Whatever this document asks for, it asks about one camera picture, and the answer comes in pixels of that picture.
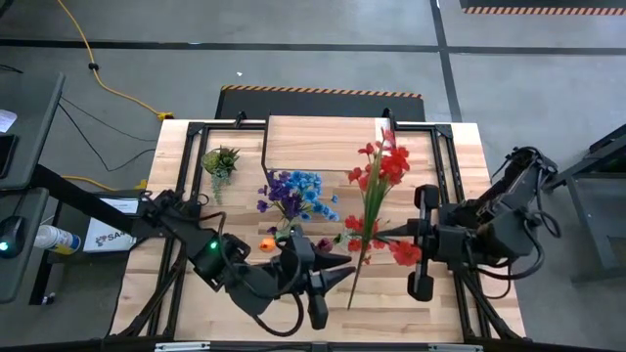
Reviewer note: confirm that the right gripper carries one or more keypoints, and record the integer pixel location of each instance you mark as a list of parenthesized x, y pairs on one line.
[(450, 244)]

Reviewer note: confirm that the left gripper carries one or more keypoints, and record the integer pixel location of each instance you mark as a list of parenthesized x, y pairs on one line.
[(298, 269)]

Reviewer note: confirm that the orange artificial tulip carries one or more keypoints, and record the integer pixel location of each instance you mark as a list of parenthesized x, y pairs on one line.
[(267, 245)]

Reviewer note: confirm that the blue artificial flower bunch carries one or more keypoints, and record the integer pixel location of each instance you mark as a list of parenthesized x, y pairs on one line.
[(305, 188)]

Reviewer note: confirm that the purple artificial flower bunch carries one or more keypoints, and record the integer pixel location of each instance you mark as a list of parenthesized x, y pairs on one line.
[(283, 195)]

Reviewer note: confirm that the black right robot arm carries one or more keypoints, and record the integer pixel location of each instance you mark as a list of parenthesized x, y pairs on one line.
[(508, 230)]

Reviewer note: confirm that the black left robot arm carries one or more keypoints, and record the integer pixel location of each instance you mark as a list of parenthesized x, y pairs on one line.
[(210, 254)]

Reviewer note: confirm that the smooth clear glass vase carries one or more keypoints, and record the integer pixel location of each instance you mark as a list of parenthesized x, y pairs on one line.
[(288, 230)]

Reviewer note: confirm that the green succulent plant in pot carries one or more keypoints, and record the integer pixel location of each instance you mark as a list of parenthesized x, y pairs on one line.
[(220, 161)]

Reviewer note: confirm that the black hazard-striped floor mat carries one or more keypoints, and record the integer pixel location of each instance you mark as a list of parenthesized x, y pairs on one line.
[(538, 5), (318, 105)]

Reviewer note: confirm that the dark metal stand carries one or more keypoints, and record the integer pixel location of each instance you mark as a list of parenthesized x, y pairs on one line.
[(582, 168)]

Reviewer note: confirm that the white cardboard box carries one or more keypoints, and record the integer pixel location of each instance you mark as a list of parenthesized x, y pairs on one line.
[(105, 237)]

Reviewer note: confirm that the white spray bottle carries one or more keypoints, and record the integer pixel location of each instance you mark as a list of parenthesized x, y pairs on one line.
[(56, 239)]

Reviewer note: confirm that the black computer mouse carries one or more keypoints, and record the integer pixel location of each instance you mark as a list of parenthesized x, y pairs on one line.
[(11, 237)]

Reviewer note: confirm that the black desk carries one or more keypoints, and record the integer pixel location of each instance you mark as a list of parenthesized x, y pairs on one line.
[(34, 127)]

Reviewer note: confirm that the black phone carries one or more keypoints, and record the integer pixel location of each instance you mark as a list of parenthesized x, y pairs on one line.
[(6, 156)]

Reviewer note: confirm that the white paper sheet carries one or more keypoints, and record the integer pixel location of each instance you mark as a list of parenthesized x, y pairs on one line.
[(6, 119)]

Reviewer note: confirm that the wooden shelf with black frame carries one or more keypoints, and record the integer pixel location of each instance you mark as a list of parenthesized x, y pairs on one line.
[(313, 144)]

